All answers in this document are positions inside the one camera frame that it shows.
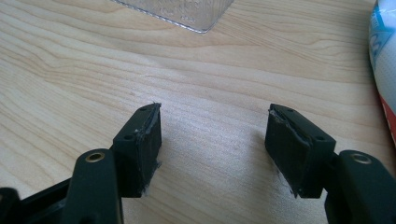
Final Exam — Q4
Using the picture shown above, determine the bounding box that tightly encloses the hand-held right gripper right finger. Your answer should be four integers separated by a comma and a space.
264, 103, 337, 200

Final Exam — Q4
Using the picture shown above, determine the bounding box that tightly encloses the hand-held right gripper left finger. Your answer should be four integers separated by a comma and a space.
109, 102, 163, 199

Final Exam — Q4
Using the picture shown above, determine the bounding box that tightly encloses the white blue red packet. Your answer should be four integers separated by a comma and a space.
368, 0, 396, 147

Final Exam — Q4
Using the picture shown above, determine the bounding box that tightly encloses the clear plastic tray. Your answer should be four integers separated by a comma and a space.
110, 0, 236, 35

